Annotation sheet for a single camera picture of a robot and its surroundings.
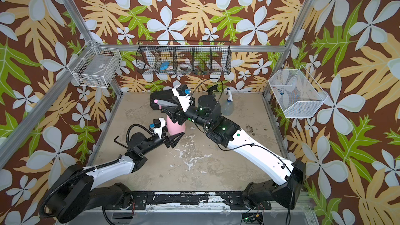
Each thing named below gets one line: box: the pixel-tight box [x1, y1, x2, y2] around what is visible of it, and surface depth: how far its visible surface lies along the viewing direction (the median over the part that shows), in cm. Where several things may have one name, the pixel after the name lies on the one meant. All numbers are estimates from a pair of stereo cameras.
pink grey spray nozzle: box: [154, 99, 179, 110], surface depth 60 cm
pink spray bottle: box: [166, 115, 186, 135], surface depth 69 cm
